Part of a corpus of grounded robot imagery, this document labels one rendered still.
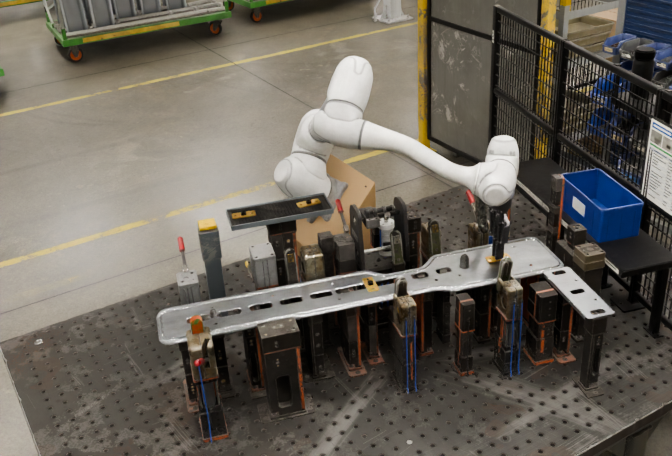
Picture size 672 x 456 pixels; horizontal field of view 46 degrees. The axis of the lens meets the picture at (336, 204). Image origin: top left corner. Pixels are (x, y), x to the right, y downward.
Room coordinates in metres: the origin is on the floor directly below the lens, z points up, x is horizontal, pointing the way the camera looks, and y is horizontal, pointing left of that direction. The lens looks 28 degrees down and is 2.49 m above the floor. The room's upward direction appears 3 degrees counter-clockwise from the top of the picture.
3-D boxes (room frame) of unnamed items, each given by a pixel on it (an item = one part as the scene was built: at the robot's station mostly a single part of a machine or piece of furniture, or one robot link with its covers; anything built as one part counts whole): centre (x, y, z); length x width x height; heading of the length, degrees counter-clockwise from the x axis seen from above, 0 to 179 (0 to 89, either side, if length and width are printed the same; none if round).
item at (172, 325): (2.24, -0.08, 1.00); 1.38 x 0.22 x 0.02; 104
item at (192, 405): (2.11, 0.51, 0.84); 0.18 x 0.06 x 0.29; 14
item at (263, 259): (2.34, 0.26, 0.90); 0.13 x 0.10 x 0.41; 14
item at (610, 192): (2.55, -0.95, 1.10); 0.30 x 0.17 x 0.13; 12
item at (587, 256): (2.31, -0.85, 0.88); 0.08 x 0.08 x 0.36; 14
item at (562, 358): (2.21, -0.75, 0.84); 0.11 x 0.06 x 0.29; 14
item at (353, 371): (2.24, -0.02, 0.84); 0.17 x 0.06 x 0.29; 14
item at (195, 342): (1.94, 0.43, 0.88); 0.15 x 0.11 x 0.36; 14
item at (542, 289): (2.20, -0.67, 0.84); 0.11 x 0.10 x 0.28; 14
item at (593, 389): (2.03, -0.79, 0.84); 0.11 x 0.06 x 0.29; 14
